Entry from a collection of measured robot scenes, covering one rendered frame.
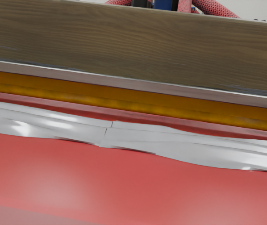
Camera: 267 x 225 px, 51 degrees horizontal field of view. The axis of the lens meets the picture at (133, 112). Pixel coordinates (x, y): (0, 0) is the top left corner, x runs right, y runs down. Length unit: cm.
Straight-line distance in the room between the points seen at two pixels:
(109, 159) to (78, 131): 4
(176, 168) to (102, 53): 15
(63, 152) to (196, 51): 16
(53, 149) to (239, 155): 12
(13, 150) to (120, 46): 15
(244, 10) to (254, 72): 434
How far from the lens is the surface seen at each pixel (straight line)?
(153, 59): 27
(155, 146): 18
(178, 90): 25
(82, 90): 29
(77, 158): 16
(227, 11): 95
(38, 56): 29
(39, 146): 18
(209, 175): 16
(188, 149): 18
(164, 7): 110
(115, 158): 16
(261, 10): 467
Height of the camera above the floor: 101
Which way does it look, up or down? 11 degrees down
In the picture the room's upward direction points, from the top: 7 degrees clockwise
